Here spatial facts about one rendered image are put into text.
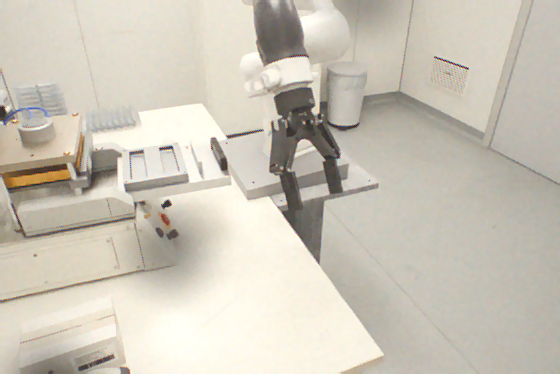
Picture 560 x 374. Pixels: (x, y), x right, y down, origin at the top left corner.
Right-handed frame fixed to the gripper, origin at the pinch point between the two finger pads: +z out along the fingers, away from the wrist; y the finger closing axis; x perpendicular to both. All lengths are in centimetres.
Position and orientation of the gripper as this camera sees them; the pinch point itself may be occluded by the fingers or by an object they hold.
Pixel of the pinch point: (316, 195)
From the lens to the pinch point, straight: 78.9
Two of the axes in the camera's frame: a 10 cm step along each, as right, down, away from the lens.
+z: 2.3, 9.7, 0.7
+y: 6.4, -2.1, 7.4
